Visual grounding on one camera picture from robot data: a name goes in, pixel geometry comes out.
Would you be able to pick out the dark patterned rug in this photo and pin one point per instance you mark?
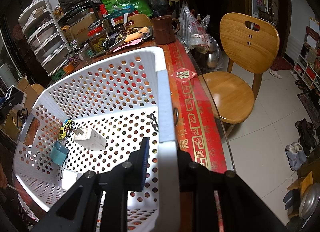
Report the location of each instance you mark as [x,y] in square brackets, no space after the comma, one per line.
[311,104]

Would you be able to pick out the white shoe shelf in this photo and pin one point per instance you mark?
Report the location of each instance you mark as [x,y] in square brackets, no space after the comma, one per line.
[308,64]

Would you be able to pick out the white stacked drawer unit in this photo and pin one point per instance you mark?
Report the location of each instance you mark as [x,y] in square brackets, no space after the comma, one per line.
[41,34]

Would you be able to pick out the orange jar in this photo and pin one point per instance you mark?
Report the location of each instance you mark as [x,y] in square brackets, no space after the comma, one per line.
[68,68]

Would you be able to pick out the glass jar of olives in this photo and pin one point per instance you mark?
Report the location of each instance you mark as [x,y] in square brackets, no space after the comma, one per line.
[97,42]

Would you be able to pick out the red diamond paper sticker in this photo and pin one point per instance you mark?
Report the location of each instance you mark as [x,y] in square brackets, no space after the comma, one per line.
[183,75]

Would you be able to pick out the green shopping bag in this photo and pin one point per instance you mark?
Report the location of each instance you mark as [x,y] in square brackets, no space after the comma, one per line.
[130,0]

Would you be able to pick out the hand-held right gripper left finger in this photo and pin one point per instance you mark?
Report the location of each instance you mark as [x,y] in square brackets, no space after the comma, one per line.
[144,164]

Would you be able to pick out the empty glass jar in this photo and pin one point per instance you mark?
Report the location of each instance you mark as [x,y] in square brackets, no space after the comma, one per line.
[83,55]

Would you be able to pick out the small teal box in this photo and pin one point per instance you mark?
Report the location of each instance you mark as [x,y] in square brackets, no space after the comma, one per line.
[58,153]

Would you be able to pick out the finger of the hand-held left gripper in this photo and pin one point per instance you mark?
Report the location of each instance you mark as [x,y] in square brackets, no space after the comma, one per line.
[4,108]

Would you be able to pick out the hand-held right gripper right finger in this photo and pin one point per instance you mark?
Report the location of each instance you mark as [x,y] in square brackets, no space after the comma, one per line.
[186,169]

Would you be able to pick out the metal basin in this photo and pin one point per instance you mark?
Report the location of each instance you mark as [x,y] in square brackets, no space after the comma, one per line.
[311,202]

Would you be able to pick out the red printed tablecloth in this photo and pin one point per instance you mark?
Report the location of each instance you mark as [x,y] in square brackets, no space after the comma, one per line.
[190,112]

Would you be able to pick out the white charger with dark face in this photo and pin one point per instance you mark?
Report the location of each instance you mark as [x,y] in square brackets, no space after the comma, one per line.
[15,97]

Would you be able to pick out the wooden chair with holed back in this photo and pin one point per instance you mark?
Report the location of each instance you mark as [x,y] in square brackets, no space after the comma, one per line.
[232,89]

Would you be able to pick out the yellow toy car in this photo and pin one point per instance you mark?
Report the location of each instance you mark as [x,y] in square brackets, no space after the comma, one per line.
[66,129]

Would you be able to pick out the green plastic basket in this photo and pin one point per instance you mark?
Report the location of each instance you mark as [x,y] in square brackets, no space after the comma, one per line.
[58,75]

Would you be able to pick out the brown mug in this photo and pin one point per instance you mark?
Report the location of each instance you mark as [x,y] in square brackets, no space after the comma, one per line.
[163,30]

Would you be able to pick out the dark shoes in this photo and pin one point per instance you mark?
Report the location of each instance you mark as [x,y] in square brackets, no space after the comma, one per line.
[305,132]

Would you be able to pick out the clear plastic bag of bowls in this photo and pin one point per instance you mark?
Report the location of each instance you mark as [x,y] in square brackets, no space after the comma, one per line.
[200,39]

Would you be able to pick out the cardboard box with red logo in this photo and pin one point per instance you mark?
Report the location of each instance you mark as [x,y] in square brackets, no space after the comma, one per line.
[80,28]

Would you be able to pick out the grey slippers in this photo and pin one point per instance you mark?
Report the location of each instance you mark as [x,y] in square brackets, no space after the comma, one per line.
[296,155]

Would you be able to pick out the white slipper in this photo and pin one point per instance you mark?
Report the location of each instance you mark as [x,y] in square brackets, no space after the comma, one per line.
[275,74]

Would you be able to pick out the red doormat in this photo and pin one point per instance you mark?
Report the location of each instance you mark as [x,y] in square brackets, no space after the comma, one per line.
[281,64]

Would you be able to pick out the white perforated plastic basket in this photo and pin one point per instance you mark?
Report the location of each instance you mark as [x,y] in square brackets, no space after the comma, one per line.
[107,92]

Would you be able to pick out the open cardboard box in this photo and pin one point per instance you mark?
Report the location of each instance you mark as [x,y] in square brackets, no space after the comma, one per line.
[23,84]

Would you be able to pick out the blue slippers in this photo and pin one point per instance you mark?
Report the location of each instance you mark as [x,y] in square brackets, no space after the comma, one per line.
[292,203]

